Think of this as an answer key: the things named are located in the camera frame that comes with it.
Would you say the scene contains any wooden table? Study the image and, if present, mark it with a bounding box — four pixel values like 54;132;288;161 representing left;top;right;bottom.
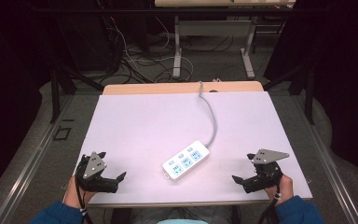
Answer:
102;80;265;96

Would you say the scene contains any tangle of black floor cables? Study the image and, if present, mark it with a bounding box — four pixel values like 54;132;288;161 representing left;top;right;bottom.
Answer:
97;13;176;86

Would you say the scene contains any white tabletop board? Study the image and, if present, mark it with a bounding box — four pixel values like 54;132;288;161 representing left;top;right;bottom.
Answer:
74;91;313;208

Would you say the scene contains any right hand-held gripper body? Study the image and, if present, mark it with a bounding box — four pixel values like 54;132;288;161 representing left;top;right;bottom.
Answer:
242;148;291;194

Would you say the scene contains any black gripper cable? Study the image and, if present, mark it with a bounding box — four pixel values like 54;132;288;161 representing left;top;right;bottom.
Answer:
74;176;93;224
256;174;282;224

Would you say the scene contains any white desk with metal legs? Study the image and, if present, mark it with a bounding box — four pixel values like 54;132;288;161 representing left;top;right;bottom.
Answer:
154;0;296;80

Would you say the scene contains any white power strip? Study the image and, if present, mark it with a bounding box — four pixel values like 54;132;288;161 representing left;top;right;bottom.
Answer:
162;140;211;181

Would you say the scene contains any grey power strip cable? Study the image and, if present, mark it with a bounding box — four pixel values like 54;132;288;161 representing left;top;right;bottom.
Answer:
197;80;218;148

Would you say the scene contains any metal floor rail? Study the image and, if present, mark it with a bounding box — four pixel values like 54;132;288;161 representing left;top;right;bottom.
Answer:
292;92;358;224
0;92;76;224

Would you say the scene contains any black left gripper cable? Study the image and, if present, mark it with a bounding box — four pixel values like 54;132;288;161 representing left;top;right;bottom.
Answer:
74;176;93;224

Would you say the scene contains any black metal stand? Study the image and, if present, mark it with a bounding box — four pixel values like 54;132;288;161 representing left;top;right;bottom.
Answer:
262;60;317;126
48;60;104;124

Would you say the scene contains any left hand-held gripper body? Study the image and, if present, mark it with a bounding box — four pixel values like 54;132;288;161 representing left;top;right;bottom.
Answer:
75;151;119;194

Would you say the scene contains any white floor cable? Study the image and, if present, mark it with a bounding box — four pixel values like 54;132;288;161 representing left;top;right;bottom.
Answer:
113;15;195;82

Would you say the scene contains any person's left hand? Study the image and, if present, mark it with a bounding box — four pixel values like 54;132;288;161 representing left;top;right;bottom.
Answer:
62;175;98;209

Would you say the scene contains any person's right hand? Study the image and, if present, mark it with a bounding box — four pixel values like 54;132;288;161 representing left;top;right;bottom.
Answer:
265;174;295;206

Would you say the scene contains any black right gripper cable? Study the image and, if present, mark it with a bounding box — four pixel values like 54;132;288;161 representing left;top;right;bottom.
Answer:
256;174;282;224

